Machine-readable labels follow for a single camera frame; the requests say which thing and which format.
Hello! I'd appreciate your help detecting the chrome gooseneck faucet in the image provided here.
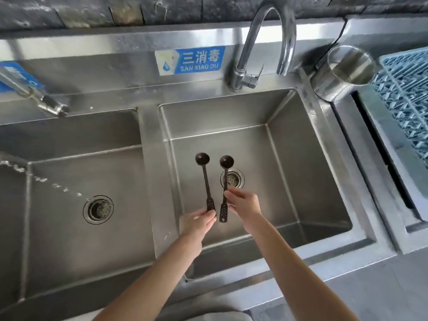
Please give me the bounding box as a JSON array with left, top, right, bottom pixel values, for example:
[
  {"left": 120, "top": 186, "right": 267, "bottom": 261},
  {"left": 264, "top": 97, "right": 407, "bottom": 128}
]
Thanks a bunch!
[{"left": 228, "top": 4, "right": 297, "bottom": 92}]

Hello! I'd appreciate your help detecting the person's right hand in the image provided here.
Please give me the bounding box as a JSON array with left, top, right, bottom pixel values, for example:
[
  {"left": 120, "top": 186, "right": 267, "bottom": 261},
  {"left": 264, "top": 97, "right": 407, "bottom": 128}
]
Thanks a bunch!
[{"left": 223, "top": 189, "right": 263, "bottom": 234}]

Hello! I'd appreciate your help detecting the stainless steel cylindrical container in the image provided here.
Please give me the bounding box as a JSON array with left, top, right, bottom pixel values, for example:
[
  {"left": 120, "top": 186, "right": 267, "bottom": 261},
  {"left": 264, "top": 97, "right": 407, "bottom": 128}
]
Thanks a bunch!
[{"left": 310, "top": 44, "right": 382, "bottom": 101}]

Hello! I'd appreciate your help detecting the chrome faucet with nozzle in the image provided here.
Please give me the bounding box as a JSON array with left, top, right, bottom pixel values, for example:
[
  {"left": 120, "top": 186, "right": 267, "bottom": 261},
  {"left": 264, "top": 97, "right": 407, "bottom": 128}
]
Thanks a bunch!
[{"left": 0, "top": 63, "right": 71, "bottom": 118}]

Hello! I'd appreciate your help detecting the stainless steel side counter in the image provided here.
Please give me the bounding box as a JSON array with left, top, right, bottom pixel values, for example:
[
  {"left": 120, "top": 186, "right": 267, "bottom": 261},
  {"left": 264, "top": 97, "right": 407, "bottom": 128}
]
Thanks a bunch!
[{"left": 329, "top": 16, "right": 428, "bottom": 255}]

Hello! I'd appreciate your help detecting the person's left hand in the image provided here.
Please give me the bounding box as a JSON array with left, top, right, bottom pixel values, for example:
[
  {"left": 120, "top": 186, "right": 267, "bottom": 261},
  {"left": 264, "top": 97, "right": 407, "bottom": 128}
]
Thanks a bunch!
[{"left": 181, "top": 208, "right": 217, "bottom": 246}]

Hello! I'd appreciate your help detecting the dark brown long-handled spoon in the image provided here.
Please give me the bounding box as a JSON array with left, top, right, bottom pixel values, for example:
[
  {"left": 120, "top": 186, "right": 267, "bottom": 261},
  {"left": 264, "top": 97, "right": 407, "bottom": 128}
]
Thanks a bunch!
[
  {"left": 219, "top": 155, "right": 235, "bottom": 223},
  {"left": 195, "top": 152, "right": 217, "bottom": 212}
]

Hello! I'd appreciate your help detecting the person's right forearm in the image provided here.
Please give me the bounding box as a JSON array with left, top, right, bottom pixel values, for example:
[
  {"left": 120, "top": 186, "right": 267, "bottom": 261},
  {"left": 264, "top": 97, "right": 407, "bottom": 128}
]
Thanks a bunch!
[{"left": 241, "top": 213, "right": 362, "bottom": 321}]

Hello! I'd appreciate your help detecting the stainless steel double sink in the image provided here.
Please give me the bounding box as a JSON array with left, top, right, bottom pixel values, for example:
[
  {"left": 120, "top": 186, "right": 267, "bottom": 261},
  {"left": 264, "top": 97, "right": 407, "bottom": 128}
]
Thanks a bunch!
[{"left": 0, "top": 16, "right": 398, "bottom": 321}]

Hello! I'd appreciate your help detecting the round sink drain strainer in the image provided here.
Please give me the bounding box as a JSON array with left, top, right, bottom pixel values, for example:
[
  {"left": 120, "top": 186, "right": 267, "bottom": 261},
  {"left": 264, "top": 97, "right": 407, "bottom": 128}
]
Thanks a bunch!
[
  {"left": 83, "top": 195, "right": 114, "bottom": 225},
  {"left": 220, "top": 168, "right": 245, "bottom": 190}
]

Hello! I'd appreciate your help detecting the blue plastic dish rack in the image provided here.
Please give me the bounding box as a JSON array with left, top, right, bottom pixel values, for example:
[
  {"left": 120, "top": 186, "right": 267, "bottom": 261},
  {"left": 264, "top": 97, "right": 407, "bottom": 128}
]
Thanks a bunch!
[{"left": 370, "top": 46, "right": 428, "bottom": 164}]

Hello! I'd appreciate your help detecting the blue and white sign sticker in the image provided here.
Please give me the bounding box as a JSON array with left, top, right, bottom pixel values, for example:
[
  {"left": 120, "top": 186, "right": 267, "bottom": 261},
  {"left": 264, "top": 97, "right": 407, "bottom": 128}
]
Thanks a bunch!
[{"left": 154, "top": 46, "right": 226, "bottom": 76}]

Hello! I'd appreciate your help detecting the person's left forearm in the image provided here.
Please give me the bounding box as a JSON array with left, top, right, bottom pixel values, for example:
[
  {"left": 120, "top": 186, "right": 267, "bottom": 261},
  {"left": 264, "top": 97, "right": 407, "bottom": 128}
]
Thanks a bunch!
[{"left": 90, "top": 227, "right": 205, "bottom": 321}]

